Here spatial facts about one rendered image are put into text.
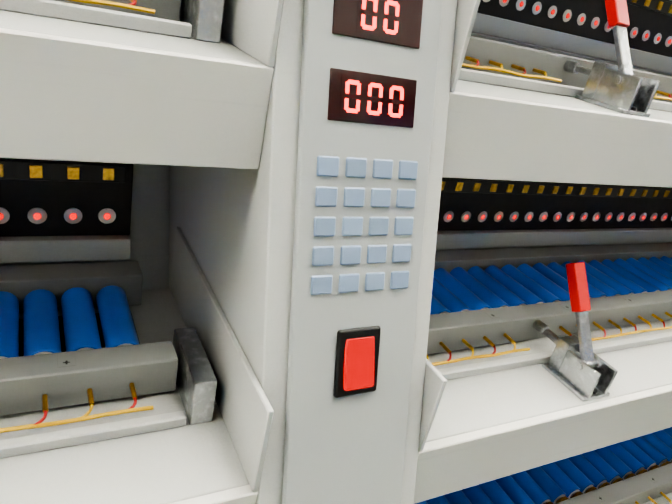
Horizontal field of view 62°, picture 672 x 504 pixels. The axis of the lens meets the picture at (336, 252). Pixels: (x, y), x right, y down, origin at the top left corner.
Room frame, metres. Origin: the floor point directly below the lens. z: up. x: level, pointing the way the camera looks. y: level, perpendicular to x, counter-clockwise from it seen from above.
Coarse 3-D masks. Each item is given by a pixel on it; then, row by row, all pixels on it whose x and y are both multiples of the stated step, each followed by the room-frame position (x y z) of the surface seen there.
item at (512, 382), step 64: (448, 192) 0.50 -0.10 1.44; (512, 192) 0.53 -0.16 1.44; (576, 192) 0.58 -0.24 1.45; (640, 192) 0.63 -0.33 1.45; (448, 256) 0.50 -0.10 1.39; (512, 256) 0.53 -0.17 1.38; (576, 256) 0.57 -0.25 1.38; (640, 256) 0.63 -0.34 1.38; (448, 320) 0.39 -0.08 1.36; (512, 320) 0.41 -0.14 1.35; (576, 320) 0.39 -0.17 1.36; (640, 320) 0.49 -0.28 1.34; (448, 384) 0.35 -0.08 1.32; (512, 384) 0.37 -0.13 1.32; (576, 384) 0.38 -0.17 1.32; (640, 384) 0.40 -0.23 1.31; (448, 448) 0.30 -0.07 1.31; (512, 448) 0.33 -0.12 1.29; (576, 448) 0.37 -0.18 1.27
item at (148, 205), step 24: (144, 168) 0.41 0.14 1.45; (168, 168) 0.42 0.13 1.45; (144, 192) 0.41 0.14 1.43; (168, 192) 0.42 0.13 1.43; (144, 216) 0.41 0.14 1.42; (168, 216) 0.42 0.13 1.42; (144, 240) 0.41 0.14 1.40; (168, 240) 0.42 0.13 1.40; (0, 264) 0.37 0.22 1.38; (24, 264) 0.37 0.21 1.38; (144, 264) 0.41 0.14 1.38; (168, 264) 0.42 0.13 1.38; (144, 288) 0.41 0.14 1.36; (168, 288) 0.42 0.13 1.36
